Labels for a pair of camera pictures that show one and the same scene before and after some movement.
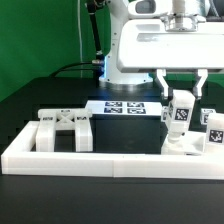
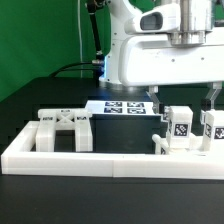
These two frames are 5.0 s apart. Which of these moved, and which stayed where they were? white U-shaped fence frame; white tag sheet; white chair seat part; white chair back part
Moved: white chair seat part
Stayed: white chair back part; white U-shaped fence frame; white tag sheet
